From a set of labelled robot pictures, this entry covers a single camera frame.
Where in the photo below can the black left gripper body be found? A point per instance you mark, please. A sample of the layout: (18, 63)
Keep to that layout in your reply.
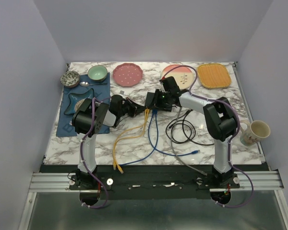
(127, 108)

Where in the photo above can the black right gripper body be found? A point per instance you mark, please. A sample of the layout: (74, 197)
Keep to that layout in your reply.
(166, 96)

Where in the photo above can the black network switch box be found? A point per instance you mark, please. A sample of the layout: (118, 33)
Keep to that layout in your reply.
(152, 99)

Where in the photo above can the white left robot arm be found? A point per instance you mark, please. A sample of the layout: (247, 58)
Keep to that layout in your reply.
(92, 115)

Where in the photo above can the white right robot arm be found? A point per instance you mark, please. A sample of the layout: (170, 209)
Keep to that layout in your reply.
(222, 121)

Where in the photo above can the cream and pink plate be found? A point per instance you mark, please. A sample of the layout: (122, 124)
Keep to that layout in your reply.
(183, 76)

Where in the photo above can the pink dotted plate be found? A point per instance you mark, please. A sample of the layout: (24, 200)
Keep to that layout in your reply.
(127, 74)

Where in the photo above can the green ceramic bowl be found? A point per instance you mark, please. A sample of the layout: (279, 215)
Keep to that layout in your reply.
(97, 73)

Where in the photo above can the small round saucer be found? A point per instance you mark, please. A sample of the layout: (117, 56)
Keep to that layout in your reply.
(78, 104)

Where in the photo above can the silver spoon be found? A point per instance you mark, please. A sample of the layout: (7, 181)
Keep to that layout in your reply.
(86, 84)

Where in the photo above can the orange woven square tray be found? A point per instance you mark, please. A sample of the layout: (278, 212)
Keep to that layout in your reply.
(214, 76)

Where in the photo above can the blue star shaped dish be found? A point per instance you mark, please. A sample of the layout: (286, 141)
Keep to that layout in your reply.
(72, 98)

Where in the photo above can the patterned small bowl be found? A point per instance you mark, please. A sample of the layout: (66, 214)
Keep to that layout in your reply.
(70, 79)

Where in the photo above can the blue cloth placemat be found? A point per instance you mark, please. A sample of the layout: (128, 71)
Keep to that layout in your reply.
(101, 92)

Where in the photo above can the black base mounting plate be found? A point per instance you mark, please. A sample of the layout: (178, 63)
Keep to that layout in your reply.
(205, 183)

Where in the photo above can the floral paper cup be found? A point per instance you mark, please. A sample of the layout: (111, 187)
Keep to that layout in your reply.
(255, 132)

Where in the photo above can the aluminium frame rail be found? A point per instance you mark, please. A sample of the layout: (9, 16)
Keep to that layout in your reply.
(59, 182)

